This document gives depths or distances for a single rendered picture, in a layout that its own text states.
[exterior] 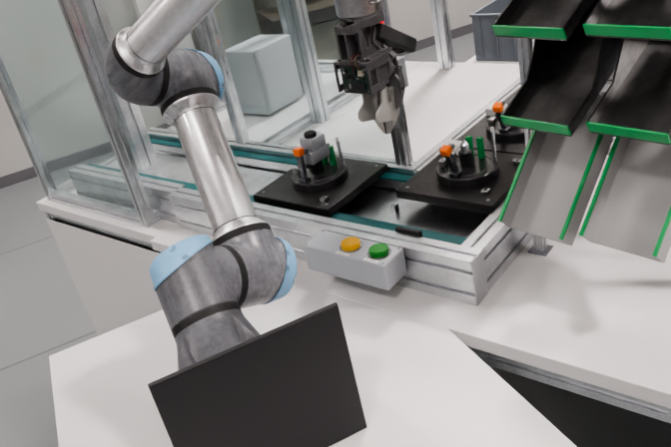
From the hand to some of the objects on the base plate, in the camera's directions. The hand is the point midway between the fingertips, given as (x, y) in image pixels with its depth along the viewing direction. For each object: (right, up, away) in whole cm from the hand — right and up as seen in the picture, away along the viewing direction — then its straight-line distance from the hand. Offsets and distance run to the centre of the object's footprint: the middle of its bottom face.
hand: (388, 125), depth 121 cm
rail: (-15, -26, +40) cm, 50 cm away
